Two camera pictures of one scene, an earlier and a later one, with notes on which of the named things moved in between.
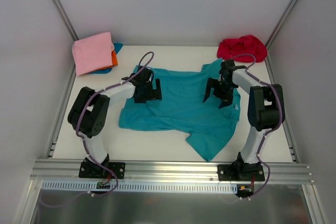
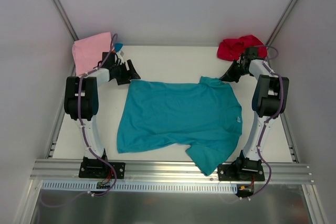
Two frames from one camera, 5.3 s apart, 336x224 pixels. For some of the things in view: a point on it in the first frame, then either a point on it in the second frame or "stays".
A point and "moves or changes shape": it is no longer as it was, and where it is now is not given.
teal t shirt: (182, 109) moves or changes shape
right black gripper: (219, 92) to (237, 68)
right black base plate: (241, 172) stays
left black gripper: (148, 95) to (124, 71)
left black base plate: (92, 170) stays
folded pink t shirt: (93, 53) stays
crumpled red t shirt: (249, 44) stays
